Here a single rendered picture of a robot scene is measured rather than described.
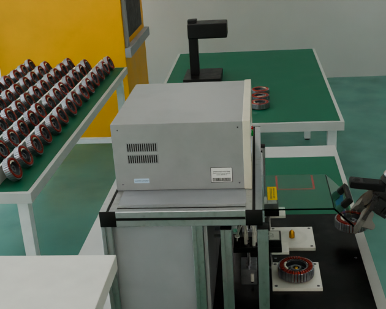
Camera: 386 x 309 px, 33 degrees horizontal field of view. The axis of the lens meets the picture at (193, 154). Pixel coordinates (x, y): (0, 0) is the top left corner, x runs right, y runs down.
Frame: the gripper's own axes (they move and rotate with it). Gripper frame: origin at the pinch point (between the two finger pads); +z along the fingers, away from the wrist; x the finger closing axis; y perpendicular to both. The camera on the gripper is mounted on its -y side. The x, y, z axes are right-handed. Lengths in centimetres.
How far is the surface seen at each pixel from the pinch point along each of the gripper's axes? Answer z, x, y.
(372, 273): 4.6, -17.7, 9.0
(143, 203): 12, -41, -67
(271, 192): -3.6, -24.1, -34.9
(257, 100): 21, 166, -23
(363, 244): 4.4, 0.9, 9.0
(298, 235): 14.3, 1.7, -11.3
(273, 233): 8.0, -22.7, -26.4
